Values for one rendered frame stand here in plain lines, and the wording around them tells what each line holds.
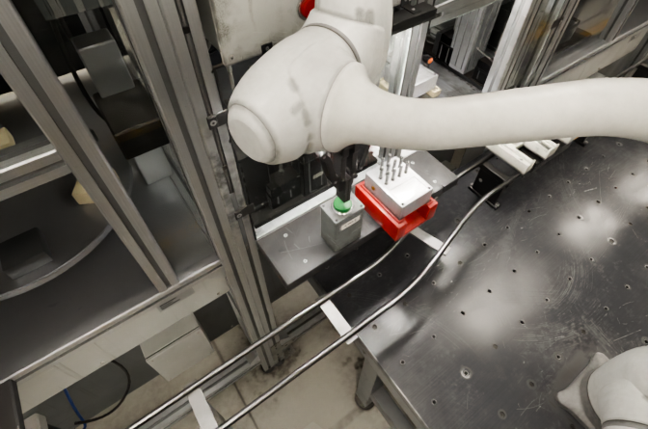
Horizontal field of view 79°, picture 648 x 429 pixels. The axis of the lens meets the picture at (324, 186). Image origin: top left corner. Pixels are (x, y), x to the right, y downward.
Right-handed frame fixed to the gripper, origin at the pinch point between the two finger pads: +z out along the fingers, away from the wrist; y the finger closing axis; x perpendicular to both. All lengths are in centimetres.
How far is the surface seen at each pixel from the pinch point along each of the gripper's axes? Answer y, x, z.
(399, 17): -15.7, -6.5, -27.6
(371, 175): -11.5, -3.8, 7.8
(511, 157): -58, 5, 22
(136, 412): 73, -27, 109
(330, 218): 4.0, 1.0, 6.6
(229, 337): 32, -32, 109
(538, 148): -69, 7, 23
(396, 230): -9.4, 8.4, 13.9
